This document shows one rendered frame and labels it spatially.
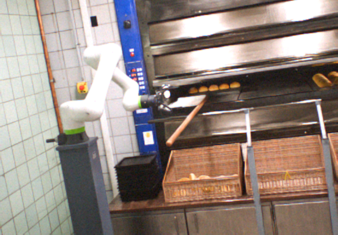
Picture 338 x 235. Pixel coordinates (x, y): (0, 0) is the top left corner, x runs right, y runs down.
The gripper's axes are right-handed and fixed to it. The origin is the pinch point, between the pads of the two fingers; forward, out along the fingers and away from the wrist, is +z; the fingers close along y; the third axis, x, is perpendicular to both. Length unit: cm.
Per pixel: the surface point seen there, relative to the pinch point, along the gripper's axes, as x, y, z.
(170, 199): -6, 72, -19
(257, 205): 5, 79, 42
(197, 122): -57, 28, 0
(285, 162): -47, 66, 64
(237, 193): -6, 73, 29
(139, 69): -52, -20, -39
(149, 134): -52, 33, -39
